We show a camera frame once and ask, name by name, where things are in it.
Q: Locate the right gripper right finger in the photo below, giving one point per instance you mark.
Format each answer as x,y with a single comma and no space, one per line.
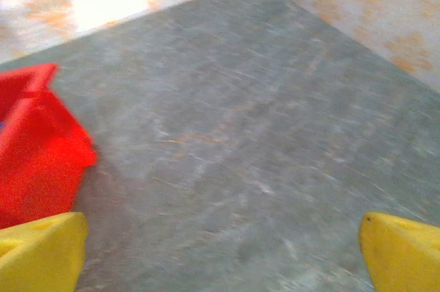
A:
402,257

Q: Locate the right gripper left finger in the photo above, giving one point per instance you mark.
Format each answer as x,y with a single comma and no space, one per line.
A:
41,257

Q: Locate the red plastic bin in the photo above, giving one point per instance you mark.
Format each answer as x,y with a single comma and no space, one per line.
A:
41,154

